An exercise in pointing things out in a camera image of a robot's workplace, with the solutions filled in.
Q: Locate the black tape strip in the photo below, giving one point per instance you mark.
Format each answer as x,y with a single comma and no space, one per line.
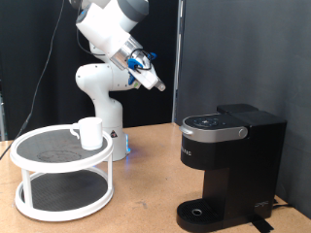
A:
262,225

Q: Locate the black round grip liner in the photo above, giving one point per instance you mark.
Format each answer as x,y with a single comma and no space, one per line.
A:
68,191
48,149

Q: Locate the black backdrop curtain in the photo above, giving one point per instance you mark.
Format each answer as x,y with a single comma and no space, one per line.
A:
155,106

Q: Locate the grey metal frame bar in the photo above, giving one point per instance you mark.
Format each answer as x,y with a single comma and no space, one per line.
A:
2,123

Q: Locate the white two-tier turntable stand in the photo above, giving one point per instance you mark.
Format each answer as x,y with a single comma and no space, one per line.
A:
61,165

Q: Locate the black Keurig coffee machine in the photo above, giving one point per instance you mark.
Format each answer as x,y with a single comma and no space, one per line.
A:
246,168

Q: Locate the silver vertical metal post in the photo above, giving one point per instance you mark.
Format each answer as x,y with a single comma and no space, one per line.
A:
176,81

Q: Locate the wrist camera on blue mount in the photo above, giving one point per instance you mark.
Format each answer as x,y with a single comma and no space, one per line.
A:
132,79

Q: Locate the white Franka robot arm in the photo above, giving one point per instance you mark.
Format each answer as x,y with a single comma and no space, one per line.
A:
107,77

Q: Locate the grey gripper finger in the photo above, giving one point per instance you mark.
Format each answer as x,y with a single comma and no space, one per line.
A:
160,86

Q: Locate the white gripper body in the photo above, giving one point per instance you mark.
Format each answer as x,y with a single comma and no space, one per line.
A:
145,76

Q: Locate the dark grey partition panel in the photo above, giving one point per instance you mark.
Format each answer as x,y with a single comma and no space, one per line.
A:
285,48

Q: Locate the white ceramic mug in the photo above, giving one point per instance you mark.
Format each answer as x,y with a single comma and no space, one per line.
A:
90,136

